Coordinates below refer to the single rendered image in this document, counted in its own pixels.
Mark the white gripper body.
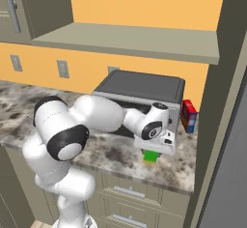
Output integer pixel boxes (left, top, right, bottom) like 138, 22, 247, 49
133, 135, 177, 157

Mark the green sponge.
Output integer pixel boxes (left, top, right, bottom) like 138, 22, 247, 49
142, 148, 162, 166

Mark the grey microwave oven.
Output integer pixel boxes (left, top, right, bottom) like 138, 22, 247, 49
92, 70, 186, 140

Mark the olive drawer front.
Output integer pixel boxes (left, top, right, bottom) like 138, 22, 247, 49
95, 173, 165, 209
91, 202, 162, 228

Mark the red and blue box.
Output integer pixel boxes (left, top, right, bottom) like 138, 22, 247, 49
179, 99, 199, 134

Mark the grey fridge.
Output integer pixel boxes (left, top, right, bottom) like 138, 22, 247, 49
196, 73, 247, 228

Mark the olive tall cabinet panel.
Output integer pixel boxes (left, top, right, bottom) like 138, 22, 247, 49
182, 0, 247, 228

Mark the olive base cupboard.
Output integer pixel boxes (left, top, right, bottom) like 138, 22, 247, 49
0, 144, 62, 228

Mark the grey drawer handle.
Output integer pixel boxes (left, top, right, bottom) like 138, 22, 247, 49
112, 214, 145, 228
112, 185, 147, 199

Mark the olive wall shelf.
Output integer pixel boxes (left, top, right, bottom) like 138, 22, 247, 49
31, 21, 221, 66

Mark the grey wall outlet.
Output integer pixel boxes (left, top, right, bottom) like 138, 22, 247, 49
56, 59, 70, 79
9, 54, 24, 72

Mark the olive wall cupboard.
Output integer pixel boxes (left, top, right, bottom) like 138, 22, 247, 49
16, 0, 75, 41

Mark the olive wall cupboard door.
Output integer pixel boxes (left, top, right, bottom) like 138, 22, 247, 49
0, 0, 33, 45

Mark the grey cupboard door handle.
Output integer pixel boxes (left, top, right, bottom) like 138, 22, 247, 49
2, 0, 22, 35

